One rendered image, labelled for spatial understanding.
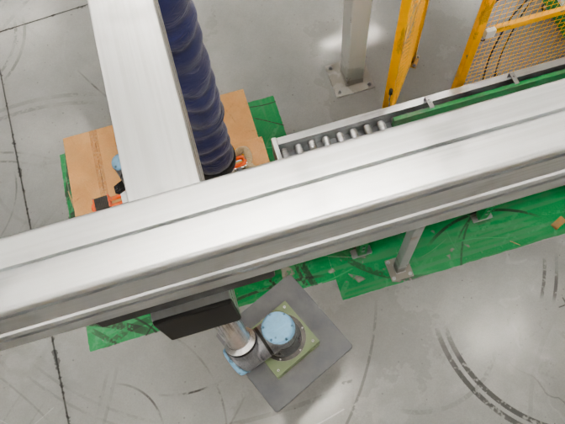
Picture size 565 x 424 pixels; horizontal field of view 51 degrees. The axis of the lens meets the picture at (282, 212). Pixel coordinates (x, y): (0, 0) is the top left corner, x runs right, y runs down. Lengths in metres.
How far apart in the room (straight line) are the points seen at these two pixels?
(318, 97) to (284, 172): 3.90
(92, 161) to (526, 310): 2.88
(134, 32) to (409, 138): 0.49
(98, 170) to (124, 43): 2.92
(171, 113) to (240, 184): 0.28
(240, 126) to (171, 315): 3.08
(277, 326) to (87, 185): 1.67
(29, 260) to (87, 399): 3.41
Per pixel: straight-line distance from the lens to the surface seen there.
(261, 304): 3.10
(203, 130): 2.51
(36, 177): 4.65
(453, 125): 0.64
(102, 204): 3.08
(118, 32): 0.96
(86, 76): 4.96
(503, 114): 0.66
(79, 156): 3.93
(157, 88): 0.88
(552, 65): 4.17
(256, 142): 3.23
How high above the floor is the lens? 3.75
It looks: 67 degrees down
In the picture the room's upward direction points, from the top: 9 degrees counter-clockwise
